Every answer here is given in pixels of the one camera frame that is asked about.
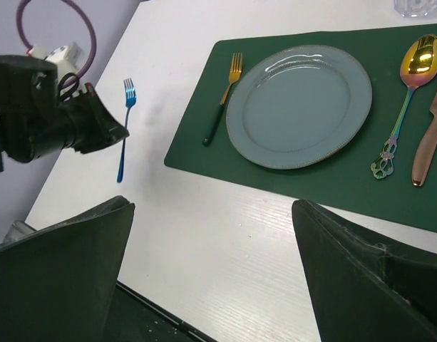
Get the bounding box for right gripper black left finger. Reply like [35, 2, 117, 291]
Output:
[0, 196, 135, 341]

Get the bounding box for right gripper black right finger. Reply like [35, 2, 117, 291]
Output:
[292, 199, 437, 341]

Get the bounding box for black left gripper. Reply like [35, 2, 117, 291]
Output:
[0, 55, 129, 172]

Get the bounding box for blue metal fork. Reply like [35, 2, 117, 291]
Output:
[117, 78, 137, 183]

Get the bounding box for rose gold knife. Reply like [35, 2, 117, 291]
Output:
[411, 92, 437, 187]

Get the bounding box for teal ceramic plate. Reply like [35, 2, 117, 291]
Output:
[226, 45, 373, 170]

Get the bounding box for gold fork with green handle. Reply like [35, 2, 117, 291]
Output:
[202, 53, 243, 146]

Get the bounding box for iridescent gold spoon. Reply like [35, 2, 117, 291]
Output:
[370, 34, 437, 180]

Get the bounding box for clear drinking glass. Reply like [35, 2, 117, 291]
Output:
[393, 0, 437, 18]

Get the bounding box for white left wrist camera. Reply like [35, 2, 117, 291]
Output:
[26, 42, 86, 76]

